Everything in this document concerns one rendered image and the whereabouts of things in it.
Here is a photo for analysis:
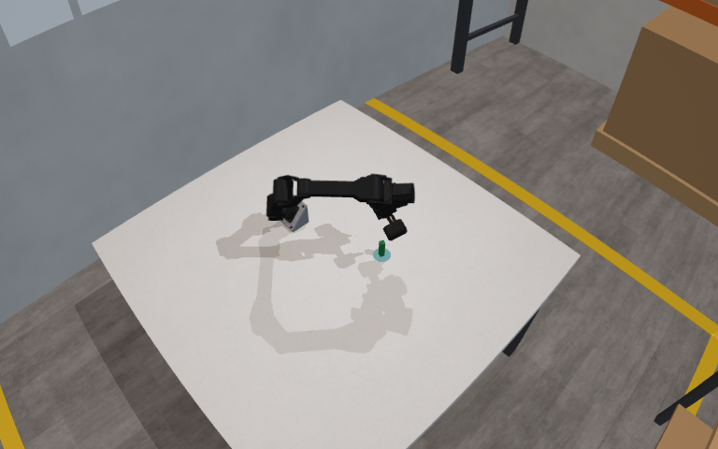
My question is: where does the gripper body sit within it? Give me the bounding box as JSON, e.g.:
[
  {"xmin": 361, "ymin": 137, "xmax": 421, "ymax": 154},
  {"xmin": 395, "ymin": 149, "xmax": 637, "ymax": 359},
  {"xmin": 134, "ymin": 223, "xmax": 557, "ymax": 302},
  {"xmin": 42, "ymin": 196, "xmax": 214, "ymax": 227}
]
[{"xmin": 371, "ymin": 205, "xmax": 408, "ymax": 241}]

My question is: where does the cyan circle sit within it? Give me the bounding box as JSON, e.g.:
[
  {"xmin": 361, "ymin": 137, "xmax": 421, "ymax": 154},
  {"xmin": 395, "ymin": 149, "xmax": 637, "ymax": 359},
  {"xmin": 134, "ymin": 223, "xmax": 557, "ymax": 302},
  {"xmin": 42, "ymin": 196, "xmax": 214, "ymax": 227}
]
[{"xmin": 373, "ymin": 248, "xmax": 391, "ymax": 262}]

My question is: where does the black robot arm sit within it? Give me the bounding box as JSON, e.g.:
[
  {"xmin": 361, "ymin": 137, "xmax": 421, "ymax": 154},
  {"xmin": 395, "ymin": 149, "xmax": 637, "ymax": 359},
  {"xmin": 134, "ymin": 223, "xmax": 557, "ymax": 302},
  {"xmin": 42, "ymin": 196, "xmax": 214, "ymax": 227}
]
[{"xmin": 266, "ymin": 174, "xmax": 415, "ymax": 223}]

